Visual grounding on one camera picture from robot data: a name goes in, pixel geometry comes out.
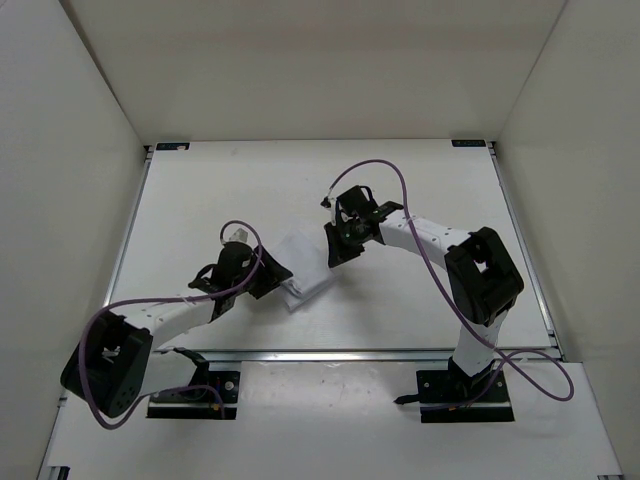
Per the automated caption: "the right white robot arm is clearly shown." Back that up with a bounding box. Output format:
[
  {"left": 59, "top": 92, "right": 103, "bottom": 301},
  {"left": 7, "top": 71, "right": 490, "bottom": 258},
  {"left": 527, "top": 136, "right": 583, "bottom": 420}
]
[{"left": 321, "top": 185, "right": 524, "bottom": 401}]

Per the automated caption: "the aluminium rail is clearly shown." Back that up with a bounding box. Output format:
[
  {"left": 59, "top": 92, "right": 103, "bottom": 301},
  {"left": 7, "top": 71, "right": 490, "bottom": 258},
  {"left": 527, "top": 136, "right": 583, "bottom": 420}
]
[{"left": 154, "top": 349, "right": 461, "bottom": 365}]

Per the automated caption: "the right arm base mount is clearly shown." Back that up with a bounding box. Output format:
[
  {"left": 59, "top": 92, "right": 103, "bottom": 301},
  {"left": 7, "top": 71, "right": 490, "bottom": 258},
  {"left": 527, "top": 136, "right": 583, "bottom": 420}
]
[{"left": 394, "top": 370, "right": 515, "bottom": 424}]

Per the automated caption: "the right blue label sticker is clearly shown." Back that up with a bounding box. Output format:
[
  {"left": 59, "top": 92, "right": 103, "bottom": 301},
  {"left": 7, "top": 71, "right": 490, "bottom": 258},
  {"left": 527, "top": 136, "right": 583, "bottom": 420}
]
[{"left": 451, "top": 139, "right": 486, "bottom": 148}]

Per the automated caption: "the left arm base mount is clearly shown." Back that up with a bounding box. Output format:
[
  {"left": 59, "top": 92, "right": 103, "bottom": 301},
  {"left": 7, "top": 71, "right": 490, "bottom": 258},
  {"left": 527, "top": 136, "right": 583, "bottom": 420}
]
[{"left": 146, "top": 370, "right": 241, "bottom": 421}]

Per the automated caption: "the left blue label sticker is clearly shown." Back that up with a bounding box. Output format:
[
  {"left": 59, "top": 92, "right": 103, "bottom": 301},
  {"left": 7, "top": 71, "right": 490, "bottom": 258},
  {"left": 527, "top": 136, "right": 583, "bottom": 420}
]
[{"left": 155, "top": 142, "right": 190, "bottom": 151}]

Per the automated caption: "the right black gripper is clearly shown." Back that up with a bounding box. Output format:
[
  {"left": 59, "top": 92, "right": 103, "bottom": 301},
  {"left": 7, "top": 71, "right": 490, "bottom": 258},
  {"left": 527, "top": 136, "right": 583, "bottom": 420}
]
[{"left": 323, "top": 219, "right": 364, "bottom": 269}]

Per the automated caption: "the blue label sticker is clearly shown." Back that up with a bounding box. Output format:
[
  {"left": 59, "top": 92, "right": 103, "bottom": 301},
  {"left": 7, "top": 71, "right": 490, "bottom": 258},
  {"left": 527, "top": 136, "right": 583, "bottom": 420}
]
[
  {"left": 155, "top": 142, "right": 190, "bottom": 151},
  {"left": 451, "top": 139, "right": 486, "bottom": 148}
]

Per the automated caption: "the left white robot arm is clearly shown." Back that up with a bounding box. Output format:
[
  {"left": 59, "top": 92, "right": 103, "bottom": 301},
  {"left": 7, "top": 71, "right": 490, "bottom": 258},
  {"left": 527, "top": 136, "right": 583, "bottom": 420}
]
[{"left": 60, "top": 241, "right": 293, "bottom": 419}]

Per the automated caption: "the white skirt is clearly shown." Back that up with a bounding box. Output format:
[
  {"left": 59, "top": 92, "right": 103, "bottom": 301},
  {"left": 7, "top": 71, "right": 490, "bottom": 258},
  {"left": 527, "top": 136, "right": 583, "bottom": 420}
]
[{"left": 271, "top": 229, "right": 336, "bottom": 312}]

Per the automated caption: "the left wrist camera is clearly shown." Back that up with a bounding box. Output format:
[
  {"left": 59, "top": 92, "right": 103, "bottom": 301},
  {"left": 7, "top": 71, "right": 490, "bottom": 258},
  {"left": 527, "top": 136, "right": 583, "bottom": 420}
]
[{"left": 227, "top": 228, "right": 249, "bottom": 244}]

